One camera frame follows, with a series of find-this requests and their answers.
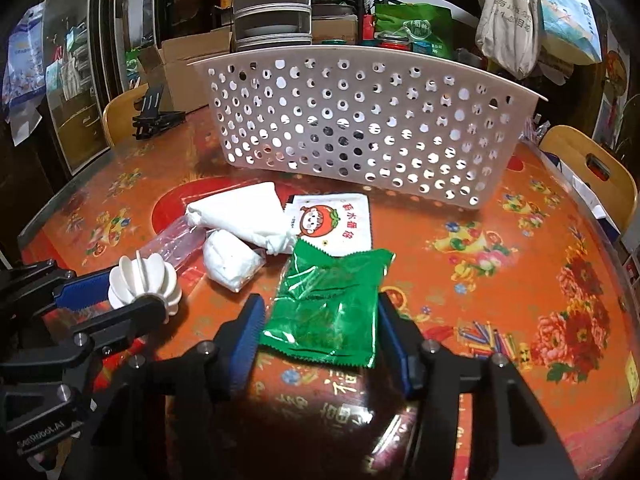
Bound small white plastic bag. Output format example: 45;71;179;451
202;230;266;293

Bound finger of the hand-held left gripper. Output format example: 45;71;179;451
0;294;169;387
0;259;115;318

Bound white stacked drawer tower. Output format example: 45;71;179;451
231;0;313;53

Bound clear plastic bag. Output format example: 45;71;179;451
137;216;211;281

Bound beige canvas tote bag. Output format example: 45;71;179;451
475;0;540;81

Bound blue and white hanging packet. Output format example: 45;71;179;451
2;4;46;123

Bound green foil packet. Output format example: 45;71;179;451
260;237;396;370

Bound blue printed paper bag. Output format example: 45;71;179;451
530;0;603;66

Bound white ribbed plastic object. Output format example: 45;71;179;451
107;252;182;317

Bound brown cardboard box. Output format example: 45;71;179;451
310;14;360;45

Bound white cartoon print sachet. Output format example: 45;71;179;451
282;192;375;257

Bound black folding phone stand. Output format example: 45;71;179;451
132;84;187;140

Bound wooden chair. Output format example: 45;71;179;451
537;125;638;236
102;82;151;148

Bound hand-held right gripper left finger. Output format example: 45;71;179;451
92;292;266;480

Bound red round wall ornament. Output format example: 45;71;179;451
602;50;632;98

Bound white perforated plastic basket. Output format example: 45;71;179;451
187;45;548;211

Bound large white plastic bag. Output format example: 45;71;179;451
185;181;298;256

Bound dark mirrored cabinet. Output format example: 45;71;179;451
40;0;236;176

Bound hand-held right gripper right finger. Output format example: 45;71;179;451
376;292;581;480

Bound green shopping bag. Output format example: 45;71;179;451
374;0;455;60

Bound open cardboard box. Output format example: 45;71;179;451
137;27;236;113

